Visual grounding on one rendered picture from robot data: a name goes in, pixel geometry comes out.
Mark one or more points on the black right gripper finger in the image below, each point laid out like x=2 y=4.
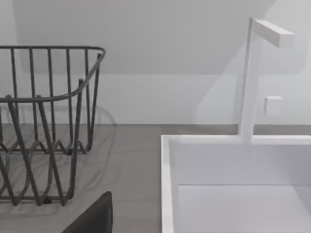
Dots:
x=97 y=216

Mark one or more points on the white sink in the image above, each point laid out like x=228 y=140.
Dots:
x=233 y=184

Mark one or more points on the tall white tap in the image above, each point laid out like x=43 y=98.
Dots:
x=251 y=80

